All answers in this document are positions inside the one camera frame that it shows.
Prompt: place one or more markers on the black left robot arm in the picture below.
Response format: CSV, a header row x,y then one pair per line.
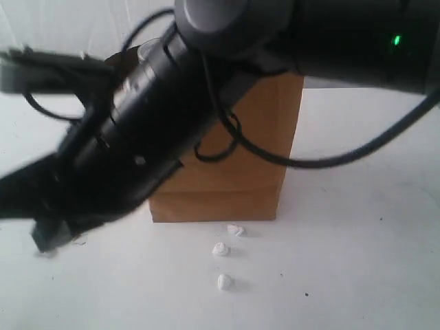
x,y
213,52

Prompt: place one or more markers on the large brown paper bag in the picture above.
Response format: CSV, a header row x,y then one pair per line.
x,y
242,187

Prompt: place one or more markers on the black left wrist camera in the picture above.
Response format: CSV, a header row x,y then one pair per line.
x,y
25,69

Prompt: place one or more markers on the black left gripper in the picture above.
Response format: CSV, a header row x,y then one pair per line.
x,y
103,170

